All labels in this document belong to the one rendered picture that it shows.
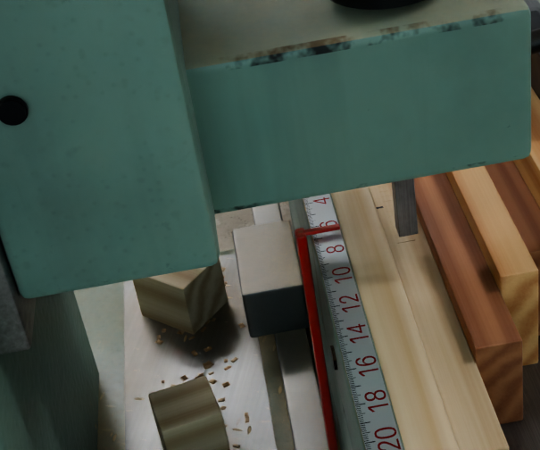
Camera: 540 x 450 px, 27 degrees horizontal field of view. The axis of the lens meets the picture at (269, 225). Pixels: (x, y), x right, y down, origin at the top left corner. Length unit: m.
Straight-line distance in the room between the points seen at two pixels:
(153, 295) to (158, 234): 0.30
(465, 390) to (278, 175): 0.11
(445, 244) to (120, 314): 0.30
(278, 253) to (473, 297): 0.22
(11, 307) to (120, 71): 0.11
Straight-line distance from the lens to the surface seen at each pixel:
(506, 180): 0.55
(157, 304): 0.72
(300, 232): 0.52
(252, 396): 0.67
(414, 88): 0.45
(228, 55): 0.43
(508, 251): 0.50
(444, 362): 0.47
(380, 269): 0.50
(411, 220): 0.52
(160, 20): 0.38
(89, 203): 0.42
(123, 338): 0.73
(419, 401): 0.44
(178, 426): 0.61
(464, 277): 0.50
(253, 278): 0.67
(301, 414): 0.63
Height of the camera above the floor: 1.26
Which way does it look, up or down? 35 degrees down
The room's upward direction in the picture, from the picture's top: 10 degrees counter-clockwise
